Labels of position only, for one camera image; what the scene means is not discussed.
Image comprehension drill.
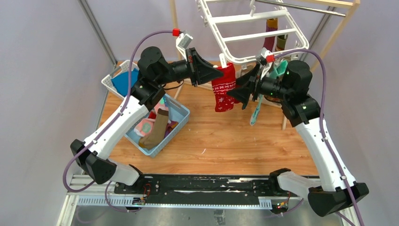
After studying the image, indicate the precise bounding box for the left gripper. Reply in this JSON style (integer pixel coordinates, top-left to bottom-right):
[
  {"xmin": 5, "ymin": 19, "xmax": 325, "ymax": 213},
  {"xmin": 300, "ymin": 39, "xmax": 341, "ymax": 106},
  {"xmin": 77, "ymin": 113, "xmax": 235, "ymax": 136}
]
[{"xmin": 156, "ymin": 48, "xmax": 224, "ymax": 88}]

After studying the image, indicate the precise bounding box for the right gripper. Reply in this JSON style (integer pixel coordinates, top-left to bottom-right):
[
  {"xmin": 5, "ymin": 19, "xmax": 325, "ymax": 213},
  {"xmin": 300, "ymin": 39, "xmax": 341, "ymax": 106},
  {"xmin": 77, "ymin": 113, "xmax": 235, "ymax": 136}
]
[{"xmin": 226, "ymin": 62, "xmax": 291, "ymax": 105}]

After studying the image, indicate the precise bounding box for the red patterned sock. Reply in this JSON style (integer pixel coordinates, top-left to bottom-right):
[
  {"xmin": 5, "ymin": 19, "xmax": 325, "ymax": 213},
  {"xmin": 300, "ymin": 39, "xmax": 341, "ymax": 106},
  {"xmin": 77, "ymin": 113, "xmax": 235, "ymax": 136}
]
[{"xmin": 211, "ymin": 63, "xmax": 238, "ymax": 113}]

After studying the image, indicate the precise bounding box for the teal and white sock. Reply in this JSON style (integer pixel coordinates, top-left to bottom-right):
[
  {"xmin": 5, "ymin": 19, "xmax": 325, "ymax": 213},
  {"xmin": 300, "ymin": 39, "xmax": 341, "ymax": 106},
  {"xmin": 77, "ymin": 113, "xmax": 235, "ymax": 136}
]
[{"xmin": 250, "ymin": 59, "xmax": 288, "ymax": 126}]

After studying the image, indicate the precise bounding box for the white clip sock hanger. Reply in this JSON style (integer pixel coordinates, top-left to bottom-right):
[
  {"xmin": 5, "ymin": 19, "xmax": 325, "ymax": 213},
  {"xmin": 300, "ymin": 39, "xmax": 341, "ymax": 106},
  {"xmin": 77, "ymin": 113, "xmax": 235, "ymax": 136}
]
[{"xmin": 196, "ymin": 0, "xmax": 310, "ymax": 65}]

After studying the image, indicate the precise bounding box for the purple striped sock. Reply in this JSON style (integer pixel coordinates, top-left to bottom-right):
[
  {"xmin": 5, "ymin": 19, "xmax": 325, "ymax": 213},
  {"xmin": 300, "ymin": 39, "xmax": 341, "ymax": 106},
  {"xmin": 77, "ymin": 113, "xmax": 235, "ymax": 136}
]
[{"xmin": 164, "ymin": 121, "xmax": 178, "ymax": 138}]

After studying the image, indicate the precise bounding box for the pink patterned sock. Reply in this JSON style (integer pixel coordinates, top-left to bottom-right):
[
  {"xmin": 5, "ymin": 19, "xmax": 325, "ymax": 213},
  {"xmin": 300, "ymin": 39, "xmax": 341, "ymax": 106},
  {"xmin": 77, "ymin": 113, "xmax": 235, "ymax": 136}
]
[{"xmin": 134, "ymin": 96, "xmax": 169, "ymax": 137}]

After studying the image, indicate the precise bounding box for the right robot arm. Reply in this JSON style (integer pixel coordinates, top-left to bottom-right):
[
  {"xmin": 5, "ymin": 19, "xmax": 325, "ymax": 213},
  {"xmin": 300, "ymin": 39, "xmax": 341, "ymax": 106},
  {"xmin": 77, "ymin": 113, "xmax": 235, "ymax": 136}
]
[{"xmin": 227, "ymin": 60, "xmax": 369, "ymax": 217}]

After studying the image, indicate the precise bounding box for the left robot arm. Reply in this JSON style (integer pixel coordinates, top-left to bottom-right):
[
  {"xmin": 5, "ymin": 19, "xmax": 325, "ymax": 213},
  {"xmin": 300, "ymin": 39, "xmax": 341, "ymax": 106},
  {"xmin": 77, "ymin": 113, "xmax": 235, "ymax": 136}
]
[{"xmin": 70, "ymin": 46, "xmax": 223, "ymax": 194}]

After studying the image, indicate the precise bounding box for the light blue plastic basket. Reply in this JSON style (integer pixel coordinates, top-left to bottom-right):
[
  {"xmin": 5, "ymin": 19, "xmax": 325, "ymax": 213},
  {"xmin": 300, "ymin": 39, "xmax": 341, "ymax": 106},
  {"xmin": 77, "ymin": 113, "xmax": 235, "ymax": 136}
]
[{"xmin": 125, "ymin": 94, "xmax": 190, "ymax": 158}]

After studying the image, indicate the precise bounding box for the olive striped sock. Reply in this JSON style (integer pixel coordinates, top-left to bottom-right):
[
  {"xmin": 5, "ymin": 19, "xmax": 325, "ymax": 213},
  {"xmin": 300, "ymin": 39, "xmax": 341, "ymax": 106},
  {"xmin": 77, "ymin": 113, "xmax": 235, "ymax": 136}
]
[{"xmin": 275, "ymin": 34, "xmax": 288, "ymax": 51}]

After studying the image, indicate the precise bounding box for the maroon striped sock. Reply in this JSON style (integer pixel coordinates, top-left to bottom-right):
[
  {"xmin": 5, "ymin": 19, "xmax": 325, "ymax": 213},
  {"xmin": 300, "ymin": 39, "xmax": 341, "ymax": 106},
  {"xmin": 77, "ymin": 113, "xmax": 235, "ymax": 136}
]
[{"xmin": 262, "ymin": 18, "xmax": 279, "ymax": 52}]

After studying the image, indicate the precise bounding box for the white plastic basket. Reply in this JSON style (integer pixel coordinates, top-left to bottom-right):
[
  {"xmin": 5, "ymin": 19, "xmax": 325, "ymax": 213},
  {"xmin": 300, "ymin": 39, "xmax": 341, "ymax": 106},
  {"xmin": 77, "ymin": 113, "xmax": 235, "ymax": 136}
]
[{"xmin": 101, "ymin": 60, "xmax": 130, "ymax": 99}]

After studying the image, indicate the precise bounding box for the blue cloth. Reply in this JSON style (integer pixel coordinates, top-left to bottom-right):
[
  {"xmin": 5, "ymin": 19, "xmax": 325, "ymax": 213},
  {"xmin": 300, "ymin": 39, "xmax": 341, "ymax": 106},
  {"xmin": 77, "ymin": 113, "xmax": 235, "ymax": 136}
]
[{"xmin": 111, "ymin": 68, "xmax": 139, "ymax": 97}]

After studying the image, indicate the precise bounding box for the wooden drying rack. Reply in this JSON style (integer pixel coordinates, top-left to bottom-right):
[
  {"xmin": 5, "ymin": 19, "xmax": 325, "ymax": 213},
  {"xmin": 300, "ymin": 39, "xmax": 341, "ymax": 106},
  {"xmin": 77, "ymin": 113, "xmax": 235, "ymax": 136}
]
[{"xmin": 169, "ymin": 0, "xmax": 361, "ymax": 131}]

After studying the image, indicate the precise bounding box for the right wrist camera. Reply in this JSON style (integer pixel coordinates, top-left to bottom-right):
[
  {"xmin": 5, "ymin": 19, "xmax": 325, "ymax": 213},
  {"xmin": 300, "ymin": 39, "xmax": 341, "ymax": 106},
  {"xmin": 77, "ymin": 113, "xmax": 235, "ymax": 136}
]
[{"xmin": 255, "ymin": 47, "xmax": 275, "ymax": 79}]

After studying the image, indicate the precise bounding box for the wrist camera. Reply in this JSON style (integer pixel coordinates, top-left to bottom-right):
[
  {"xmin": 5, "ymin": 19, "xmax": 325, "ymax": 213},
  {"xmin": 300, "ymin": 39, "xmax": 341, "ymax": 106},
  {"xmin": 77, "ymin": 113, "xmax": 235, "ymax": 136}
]
[
  {"xmin": 255, "ymin": 47, "xmax": 275, "ymax": 79},
  {"xmin": 176, "ymin": 31, "xmax": 193, "ymax": 60}
]

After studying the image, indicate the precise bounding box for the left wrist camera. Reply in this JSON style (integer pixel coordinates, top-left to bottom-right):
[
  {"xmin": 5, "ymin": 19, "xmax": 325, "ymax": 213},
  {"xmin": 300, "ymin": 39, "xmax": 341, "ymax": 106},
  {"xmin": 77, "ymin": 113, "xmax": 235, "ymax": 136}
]
[{"xmin": 176, "ymin": 31, "xmax": 193, "ymax": 60}]

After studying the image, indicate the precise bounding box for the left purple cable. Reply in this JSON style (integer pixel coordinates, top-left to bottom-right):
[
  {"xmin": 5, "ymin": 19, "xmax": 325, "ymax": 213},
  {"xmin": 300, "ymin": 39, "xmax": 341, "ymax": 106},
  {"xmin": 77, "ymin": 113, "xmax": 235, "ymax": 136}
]
[{"xmin": 62, "ymin": 28, "xmax": 182, "ymax": 214}]

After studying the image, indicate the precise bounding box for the purple cable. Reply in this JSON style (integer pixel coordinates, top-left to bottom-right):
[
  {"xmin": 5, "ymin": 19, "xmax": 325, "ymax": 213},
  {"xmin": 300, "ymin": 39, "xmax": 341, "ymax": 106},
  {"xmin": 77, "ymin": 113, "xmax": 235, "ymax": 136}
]
[
  {"xmin": 265, "ymin": 49, "xmax": 366, "ymax": 226},
  {"xmin": 62, "ymin": 28, "xmax": 182, "ymax": 214}
]

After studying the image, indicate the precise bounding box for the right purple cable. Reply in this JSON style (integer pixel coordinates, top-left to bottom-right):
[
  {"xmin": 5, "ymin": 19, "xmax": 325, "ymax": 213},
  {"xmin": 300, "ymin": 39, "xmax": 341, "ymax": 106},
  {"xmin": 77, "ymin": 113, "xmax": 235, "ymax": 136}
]
[{"xmin": 265, "ymin": 49, "xmax": 366, "ymax": 226}]

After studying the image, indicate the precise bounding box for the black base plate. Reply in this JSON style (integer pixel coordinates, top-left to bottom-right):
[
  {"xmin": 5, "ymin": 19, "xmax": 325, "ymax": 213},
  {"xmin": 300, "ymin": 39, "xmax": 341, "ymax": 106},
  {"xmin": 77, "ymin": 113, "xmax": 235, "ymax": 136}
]
[{"xmin": 113, "ymin": 174, "xmax": 299, "ymax": 210}]

